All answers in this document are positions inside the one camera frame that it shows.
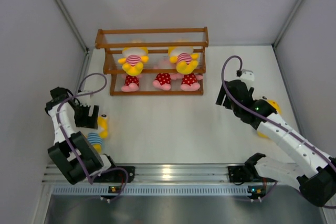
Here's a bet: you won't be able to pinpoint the pink plush toy red dress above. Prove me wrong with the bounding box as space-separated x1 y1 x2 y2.
181 73 203 92

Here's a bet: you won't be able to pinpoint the yellow plush toy pink stripes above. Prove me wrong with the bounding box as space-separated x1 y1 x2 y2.
118 46 149 77

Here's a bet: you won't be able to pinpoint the pink plush toy polka dress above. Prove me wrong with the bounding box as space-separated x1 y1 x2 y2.
153 60 176 91

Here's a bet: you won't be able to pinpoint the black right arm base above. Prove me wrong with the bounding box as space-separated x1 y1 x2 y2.
228 165 256 185

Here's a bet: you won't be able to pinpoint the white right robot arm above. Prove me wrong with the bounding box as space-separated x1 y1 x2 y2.
216 79 335 207

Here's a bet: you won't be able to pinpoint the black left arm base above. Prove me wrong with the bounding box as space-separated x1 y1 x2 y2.
115 166 135 183

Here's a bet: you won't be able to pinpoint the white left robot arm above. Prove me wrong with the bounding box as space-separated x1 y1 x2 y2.
45 87 119 185

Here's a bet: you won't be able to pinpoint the yellow plush toy on shelf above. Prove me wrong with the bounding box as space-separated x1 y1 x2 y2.
168 46 199 75

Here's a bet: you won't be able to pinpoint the pink plush toy on shelf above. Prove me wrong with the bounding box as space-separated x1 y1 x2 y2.
121 74 142 92

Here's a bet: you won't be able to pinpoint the brown wooden two-tier shelf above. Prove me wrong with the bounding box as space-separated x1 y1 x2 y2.
95 27 209 96

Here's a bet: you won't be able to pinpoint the yellow plush toy blue stripes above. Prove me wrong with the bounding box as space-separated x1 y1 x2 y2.
257 96 282 138

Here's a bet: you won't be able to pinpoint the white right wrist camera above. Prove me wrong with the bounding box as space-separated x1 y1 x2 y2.
236 69 255 89

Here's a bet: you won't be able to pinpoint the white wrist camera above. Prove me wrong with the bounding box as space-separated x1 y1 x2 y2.
77 90 94 103
236 69 255 89

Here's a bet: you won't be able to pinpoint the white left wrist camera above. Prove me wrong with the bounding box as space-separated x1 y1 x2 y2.
77 90 94 103

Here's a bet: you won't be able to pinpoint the aluminium mounting rail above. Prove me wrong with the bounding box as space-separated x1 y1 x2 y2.
41 163 328 183

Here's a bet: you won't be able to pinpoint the grey slotted cable duct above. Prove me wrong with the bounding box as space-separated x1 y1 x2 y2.
52 185 263 196

